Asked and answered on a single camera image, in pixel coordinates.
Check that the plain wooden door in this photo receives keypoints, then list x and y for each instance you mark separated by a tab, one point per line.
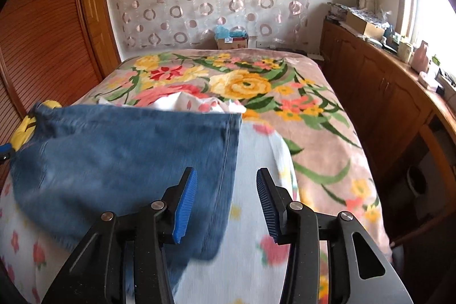
94	5

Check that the blue denim pants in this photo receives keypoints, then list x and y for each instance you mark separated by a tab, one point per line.
124	154

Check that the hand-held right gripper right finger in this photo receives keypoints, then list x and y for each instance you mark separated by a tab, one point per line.
267	208

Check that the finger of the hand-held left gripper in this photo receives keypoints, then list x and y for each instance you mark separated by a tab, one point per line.
3	148

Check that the white floral bed sheet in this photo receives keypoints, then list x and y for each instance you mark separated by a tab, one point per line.
245	190

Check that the floral plush blanket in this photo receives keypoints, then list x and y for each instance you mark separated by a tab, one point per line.
313	133

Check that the pink bottle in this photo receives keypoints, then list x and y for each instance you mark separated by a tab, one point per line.
422	56

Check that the cardboard box with label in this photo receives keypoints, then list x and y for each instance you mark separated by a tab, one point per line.
231	42

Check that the long wooden cabinet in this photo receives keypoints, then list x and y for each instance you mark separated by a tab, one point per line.
374	76

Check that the yellow plush toy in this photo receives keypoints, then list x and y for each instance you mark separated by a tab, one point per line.
23	133

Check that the open cardboard box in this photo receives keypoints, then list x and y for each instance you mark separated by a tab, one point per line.
363	27

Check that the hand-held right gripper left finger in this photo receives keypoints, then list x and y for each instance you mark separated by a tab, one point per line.
185	204

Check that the white jar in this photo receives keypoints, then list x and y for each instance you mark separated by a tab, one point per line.
406	51

